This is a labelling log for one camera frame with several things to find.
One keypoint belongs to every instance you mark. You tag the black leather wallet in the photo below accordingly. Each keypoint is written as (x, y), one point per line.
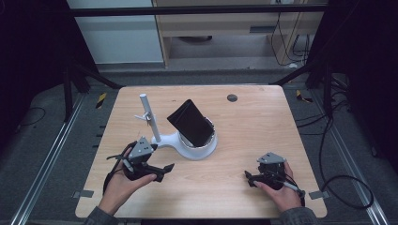
(191, 123)

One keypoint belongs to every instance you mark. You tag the grey round table grommet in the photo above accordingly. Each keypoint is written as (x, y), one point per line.
(232, 98)

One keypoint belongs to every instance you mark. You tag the white cabinet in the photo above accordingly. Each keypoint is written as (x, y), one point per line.
(119, 37)

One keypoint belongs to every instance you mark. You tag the light wooden desk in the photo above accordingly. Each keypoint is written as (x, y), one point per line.
(219, 22)

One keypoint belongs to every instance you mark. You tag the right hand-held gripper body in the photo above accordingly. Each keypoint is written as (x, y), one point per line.
(270, 172)

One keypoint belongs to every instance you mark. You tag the black horizontal frame bar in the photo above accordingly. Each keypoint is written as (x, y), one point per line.
(187, 10)

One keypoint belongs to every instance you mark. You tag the grey tape strip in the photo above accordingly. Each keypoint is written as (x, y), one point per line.
(319, 195)
(84, 194)

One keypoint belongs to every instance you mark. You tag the person's left hand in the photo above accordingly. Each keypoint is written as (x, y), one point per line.
(122, 190)

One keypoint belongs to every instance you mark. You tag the yellow black striped tape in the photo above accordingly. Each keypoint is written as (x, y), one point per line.
(101, 100)
(302, 97)

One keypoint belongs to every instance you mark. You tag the white stand with bowl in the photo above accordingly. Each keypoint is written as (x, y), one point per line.
(170, 141)

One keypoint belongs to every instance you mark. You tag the silver metal floor rail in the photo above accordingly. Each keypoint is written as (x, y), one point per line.
(353, 162)
(47, 159)

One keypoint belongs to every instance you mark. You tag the person's right hand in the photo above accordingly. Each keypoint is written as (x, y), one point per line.
(283, 198)

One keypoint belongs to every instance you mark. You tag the black metal stand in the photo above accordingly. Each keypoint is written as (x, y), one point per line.
(328, 90)
(67, 93)

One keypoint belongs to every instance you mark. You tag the black curtain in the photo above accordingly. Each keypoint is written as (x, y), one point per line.
(366, 62)
(31, 56)

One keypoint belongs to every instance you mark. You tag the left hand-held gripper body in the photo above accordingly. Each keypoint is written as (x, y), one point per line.
(140, 156)

